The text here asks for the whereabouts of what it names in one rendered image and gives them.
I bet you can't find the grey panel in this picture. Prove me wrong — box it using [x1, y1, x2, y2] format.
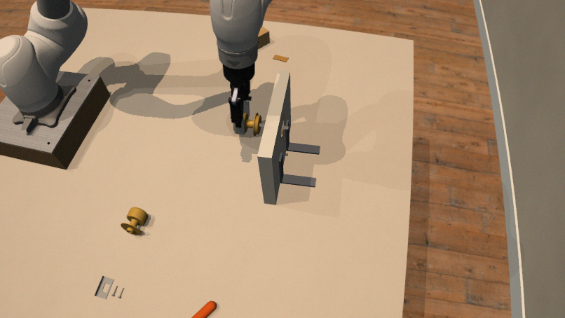
[257, 70, 291, 205]

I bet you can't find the brass door knob with grey square spindle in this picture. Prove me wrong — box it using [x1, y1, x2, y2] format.
[243, 113, 289, 136]

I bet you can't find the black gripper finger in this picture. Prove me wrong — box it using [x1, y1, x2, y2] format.
[243, 82, 252, 117]
[229, 83, 247, 135]

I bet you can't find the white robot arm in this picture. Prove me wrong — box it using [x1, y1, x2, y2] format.
[0, 0, 272, 134]

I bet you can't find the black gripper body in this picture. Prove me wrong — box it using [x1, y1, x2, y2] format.
[223, 63, 255, 95]

